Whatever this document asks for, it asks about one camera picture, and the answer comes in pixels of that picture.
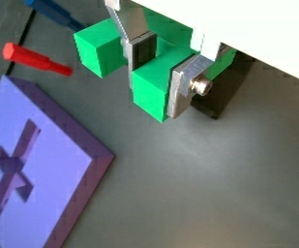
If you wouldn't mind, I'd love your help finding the green U-shaped block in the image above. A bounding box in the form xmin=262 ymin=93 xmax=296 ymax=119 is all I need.
xmin=74 ymin=6 xmax=236 ymax=122

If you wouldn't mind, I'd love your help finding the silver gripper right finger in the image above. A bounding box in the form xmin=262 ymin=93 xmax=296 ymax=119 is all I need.
xmin=167 ymin=55 xmax=212 ymax=118

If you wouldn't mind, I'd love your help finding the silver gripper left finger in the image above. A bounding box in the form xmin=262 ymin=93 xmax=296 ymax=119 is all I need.
xmin=104 ymin=0 xmax=159 ymax=89

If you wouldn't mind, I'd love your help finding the red peg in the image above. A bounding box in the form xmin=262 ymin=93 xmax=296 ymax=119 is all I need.
xmin=2 ymin=43 xmax=72 ymax=77

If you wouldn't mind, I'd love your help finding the blue peg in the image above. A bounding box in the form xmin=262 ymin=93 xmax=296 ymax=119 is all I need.
xmin=25 ymin=0 xmax=86 ymax=32

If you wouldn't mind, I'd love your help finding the purple board with cross slot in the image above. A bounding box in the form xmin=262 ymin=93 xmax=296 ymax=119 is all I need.
xmin=0 ymin=76 xmax=114 ymax=248

